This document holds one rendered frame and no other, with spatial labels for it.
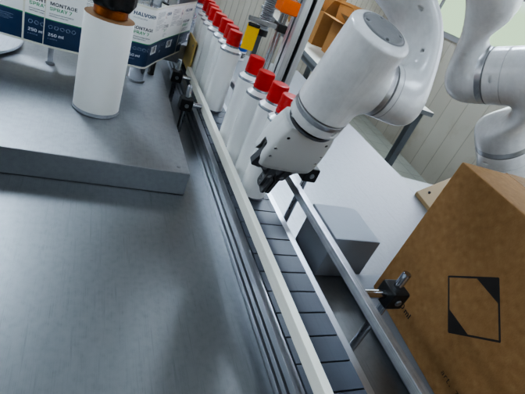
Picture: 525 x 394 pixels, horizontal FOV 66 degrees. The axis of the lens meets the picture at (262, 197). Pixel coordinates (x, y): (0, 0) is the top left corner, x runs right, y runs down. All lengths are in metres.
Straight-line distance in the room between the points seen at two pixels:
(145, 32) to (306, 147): 0.58
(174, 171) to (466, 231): 0.49
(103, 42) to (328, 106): 0.45
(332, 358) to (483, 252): 0.24
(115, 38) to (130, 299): 0.47
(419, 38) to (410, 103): 0.09
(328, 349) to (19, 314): 0.38
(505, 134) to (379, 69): 0.55
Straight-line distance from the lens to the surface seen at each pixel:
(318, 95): 0.54
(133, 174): 0.75
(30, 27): 1.07
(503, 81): 0.96
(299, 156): 0.63
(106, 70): 0.84
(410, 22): 0.61
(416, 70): 0.58
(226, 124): 0.89
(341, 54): 0.52
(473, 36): 0.94
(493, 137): 1.04
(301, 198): 0.66
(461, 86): 0.99
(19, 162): 0.75
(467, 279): 0.62
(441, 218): 0.66
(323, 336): 0.58
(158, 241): 0.67
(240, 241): 0.65
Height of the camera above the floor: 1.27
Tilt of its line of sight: 30 degrees down
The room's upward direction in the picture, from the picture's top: 24 degrees clockwise
